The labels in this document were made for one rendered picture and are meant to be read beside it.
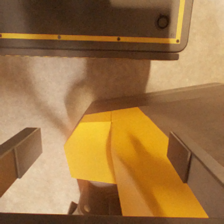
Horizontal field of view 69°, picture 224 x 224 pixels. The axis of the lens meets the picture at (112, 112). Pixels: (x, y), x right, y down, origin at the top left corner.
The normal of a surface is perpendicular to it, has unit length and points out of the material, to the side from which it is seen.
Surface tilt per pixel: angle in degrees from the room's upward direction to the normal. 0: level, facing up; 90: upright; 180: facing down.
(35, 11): 0
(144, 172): 90
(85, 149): 22
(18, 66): 0
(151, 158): 90
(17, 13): 0
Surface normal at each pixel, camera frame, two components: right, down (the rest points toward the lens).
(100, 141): -0.37, 0.29
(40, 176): 0.00, 0.25
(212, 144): -0.16, -0.96
